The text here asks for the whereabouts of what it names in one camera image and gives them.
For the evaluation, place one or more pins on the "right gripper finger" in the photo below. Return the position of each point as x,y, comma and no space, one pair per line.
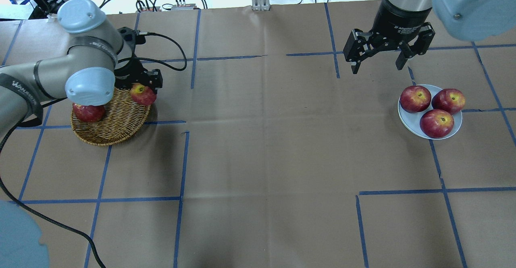
420,46
357,49

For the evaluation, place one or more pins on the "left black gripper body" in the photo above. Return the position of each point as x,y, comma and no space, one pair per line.
135,72

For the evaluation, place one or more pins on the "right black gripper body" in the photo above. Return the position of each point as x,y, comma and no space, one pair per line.
399,20

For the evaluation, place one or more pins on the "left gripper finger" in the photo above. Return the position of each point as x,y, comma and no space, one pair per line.
154,79

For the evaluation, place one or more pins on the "red yellow apple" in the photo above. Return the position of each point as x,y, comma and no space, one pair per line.
142,94

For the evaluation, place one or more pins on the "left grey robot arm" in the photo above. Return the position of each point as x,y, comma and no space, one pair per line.
99,59

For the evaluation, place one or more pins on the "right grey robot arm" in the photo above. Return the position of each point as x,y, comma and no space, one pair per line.
465,20

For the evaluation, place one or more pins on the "woven wicker basket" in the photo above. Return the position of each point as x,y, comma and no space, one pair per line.
122,119

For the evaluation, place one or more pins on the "red apple plate left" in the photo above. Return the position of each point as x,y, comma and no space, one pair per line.
415,98

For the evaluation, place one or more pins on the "red apple plate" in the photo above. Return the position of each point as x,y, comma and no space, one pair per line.
437,123
415,98
450,100

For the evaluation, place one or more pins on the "dark red apple in basket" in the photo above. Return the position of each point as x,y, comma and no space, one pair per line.
89,113

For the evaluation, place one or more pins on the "red apple plate right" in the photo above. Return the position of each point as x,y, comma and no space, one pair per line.
450,100

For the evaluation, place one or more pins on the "light blue plate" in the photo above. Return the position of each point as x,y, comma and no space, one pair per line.
411,120

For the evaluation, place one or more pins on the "red apple plate front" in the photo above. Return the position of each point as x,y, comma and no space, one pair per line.
437,123

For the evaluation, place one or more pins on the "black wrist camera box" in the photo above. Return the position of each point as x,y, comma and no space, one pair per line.
132,37

